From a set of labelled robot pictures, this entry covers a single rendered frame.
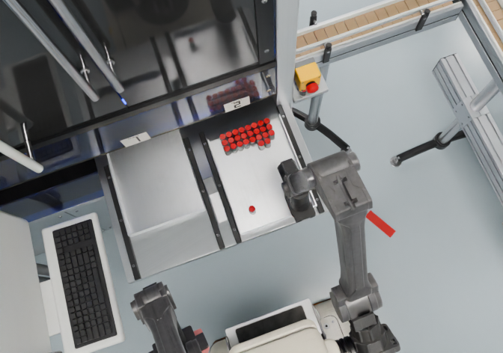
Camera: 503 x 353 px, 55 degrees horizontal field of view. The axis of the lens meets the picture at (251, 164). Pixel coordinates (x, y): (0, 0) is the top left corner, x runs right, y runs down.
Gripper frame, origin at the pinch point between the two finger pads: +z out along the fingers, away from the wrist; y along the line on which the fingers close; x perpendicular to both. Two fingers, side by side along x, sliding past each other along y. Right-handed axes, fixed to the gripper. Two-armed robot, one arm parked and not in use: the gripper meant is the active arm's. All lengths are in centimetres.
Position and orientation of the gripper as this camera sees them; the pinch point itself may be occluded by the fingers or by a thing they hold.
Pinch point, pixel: (300, 213)
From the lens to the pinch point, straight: 155.1
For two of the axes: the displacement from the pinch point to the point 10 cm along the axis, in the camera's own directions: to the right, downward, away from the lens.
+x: -9.4, 3.4, -0.4
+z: 1.2, 4.3, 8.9
